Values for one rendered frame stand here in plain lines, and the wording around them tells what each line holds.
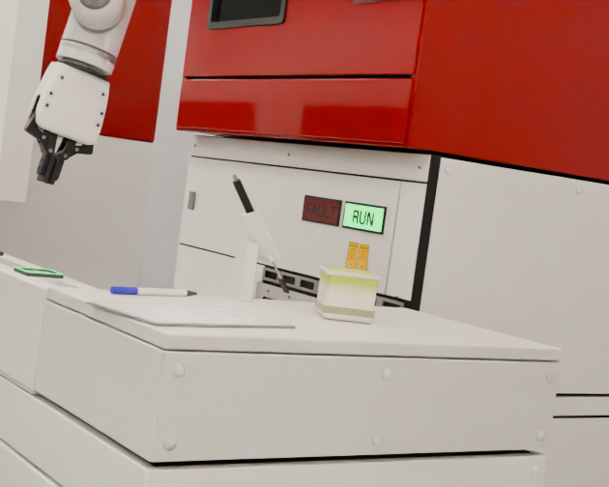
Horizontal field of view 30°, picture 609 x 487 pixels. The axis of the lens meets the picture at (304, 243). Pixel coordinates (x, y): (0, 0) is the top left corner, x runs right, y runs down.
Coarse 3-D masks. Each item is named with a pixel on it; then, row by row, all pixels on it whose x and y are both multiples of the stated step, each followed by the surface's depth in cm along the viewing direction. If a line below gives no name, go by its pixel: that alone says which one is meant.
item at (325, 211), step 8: (312, 200) 209; (320, 200) 207; (328, 200) 205; (304, 208) 211; (312, 208) 209; (320, 208) 207; (328, 208) 205; (336, 208) 202; (304, 216) 211; (312, 216) 208; (320, 216) 206; (328, 216) 204; (336, 216) 202
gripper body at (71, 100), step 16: (64, 64) 161; (48, 80) 161; (64, 80) 161; (80, 80) 162; (96, 80) 163; (48, 96) 160; (64, 96) 161; (80, 96) 162; (96, 96) 164; (32, 112) 164; (48, 112) 160; (64, 112) 161; (80, 112) 163; (96, 112) 164; (48, 128) 161; (64, 128) 162; (80, 128) 163; (96, 128) 164
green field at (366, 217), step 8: (352, 208) 199; (360, 208) 197; (368, 208) 195; (376, 208) 193; (344, 216) 200; (352, 216) 198; (360, 216) 197; (368, 216) 194; (376, 216) 193; (344, 224) 200; (352, 224) 198; (360, 224) 196; (368, 224) 194; (376, 224) 193
